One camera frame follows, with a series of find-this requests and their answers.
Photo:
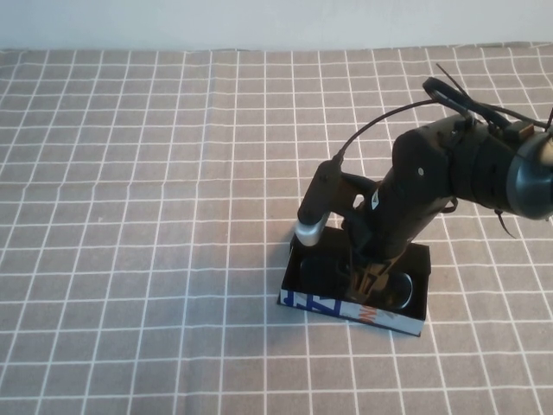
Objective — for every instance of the black printed glasses case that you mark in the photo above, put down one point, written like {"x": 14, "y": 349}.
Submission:
{"x": 421, "y": 276}

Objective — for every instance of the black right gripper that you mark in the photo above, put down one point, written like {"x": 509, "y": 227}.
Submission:
{"x": 402, "y": 216}

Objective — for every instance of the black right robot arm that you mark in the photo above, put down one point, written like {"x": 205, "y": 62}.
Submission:
{"x": 484, "y": 173}

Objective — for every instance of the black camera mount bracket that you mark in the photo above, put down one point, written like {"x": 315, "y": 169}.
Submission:
{"x": 352, "y": 194}

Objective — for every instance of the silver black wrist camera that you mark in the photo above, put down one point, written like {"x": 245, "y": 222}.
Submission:
{"x": 315, "y": 203}

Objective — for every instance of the grey white-grid tablecloth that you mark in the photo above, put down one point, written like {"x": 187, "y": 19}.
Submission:
{"x": 129, "y": 216}

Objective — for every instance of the black frame glasses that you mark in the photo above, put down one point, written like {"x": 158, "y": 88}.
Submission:
{"x": 319, "y": 276}

